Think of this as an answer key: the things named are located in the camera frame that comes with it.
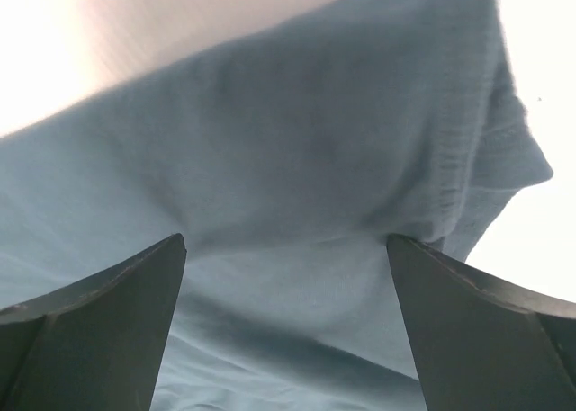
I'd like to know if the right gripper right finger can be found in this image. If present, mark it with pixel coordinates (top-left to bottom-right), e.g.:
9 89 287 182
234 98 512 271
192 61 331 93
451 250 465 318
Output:
387 235 575 411

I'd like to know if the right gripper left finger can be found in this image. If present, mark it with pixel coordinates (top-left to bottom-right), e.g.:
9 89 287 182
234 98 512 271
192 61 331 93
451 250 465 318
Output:
1 234 186 411

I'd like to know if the blue-grey t shirt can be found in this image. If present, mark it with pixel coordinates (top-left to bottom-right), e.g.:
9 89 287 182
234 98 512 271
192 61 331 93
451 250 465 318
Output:
1 0 553 410

